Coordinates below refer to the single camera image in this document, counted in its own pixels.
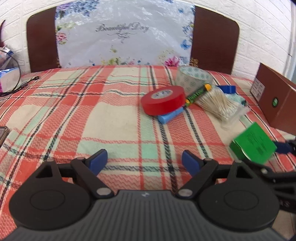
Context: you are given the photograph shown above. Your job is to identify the blue cylinder roll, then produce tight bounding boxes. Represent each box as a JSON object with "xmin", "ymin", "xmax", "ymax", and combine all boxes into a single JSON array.
[{"xmin": 157, "ymin": 107, "xmax": 184, "ymax": 124}]

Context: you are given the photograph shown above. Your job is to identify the green white wipes packet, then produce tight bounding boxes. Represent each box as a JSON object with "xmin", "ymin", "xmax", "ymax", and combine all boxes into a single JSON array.
[{"xmin": 226, "ymin": 93, "xmax": 247, "ymax": 106}]

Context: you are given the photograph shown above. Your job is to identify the floral plastic cover sheet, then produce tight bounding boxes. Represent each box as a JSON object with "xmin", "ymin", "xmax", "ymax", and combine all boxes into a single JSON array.
[{"xmin": 55, "ymin": 1, "xmax": 195, "ymax": 68}]

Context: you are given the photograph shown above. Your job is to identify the bag of cotton swabs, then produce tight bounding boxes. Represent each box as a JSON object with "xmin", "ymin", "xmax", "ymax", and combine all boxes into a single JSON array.
[{"xmin": 195, "ymin": 86, "xmax": 250, "ymax": 129}]

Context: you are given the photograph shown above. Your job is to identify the green small box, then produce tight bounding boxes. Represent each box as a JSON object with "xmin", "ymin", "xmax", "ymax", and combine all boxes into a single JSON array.
[{"xmin": 229, "ymin": 123, "xmax": 276, "ymax": 165}]

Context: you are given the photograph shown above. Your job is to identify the red plaid bed blanket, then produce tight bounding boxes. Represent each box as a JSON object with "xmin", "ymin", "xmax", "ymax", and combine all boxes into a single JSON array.
[{"xmin": 1, "ymin": 66, "xmax": 292, "ymax": 238}]

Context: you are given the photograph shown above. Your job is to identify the patterned clear tape roll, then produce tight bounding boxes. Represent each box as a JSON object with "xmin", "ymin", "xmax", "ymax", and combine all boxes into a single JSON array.
[{"xmin": 174, "ymin": 66, "xmax": 214, "ymax": 96}]

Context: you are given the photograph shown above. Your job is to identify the brown cardboard storage box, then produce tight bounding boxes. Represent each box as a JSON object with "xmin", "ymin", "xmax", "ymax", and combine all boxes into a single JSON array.
[{"xmin": 250, "ymin": 63, "xmax": 296, "ymax": 135}]

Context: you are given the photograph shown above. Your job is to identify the red tape roll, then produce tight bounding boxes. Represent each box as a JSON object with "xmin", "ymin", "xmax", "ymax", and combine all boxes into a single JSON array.
[{"xmin": 140, "ymin": 85, "xmax": 186, "ymax": 116}]

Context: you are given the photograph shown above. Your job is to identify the dark wooden headboard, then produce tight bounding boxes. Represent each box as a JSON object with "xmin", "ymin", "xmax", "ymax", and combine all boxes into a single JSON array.
[{"xmin": 26, "ymin": 6, "xmax": 239, "ymax": 74}]

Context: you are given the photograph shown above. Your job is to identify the blue tape roll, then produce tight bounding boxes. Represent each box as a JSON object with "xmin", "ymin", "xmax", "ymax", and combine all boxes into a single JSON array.
[{"xmin": 217, "ymin": 85, "xmax": 236, "ymax": 94}]

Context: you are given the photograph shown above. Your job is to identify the black cable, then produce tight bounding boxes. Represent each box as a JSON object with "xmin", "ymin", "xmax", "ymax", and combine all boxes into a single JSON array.
[{"xmin": 0, "ymin": 49, "xmax": 40, "ymax": 98}]

